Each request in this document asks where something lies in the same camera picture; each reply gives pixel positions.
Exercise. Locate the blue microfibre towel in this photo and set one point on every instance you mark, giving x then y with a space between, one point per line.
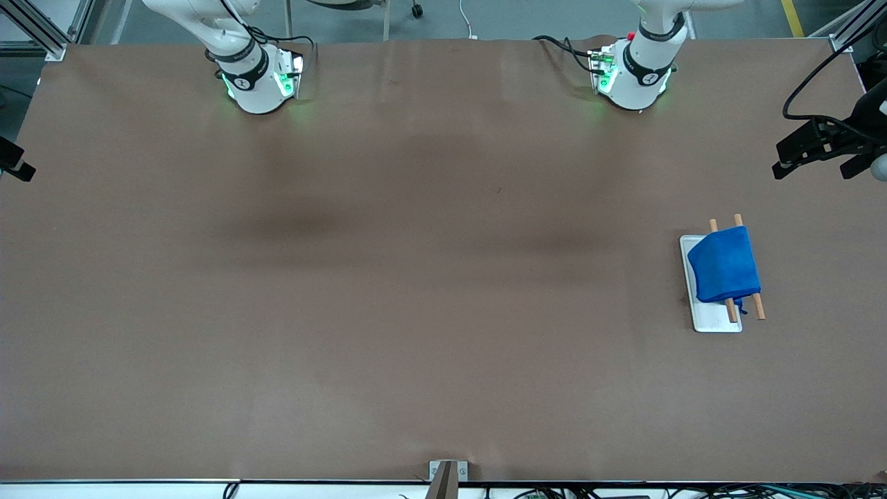
724 267

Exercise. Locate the metal table edge bracket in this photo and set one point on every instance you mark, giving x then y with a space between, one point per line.
443 478

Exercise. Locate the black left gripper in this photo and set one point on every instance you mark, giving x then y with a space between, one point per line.
842 136

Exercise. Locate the white towel rack base tray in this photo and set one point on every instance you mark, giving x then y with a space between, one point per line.
710 317

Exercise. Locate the metal chair base with caster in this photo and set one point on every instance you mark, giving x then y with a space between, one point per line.
386 21

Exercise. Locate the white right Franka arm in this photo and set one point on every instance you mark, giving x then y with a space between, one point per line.
242 62

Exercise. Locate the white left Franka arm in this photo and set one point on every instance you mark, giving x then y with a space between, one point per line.
644 62

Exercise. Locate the aluminium frame extrusion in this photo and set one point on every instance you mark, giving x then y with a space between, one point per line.
849 38
34 31

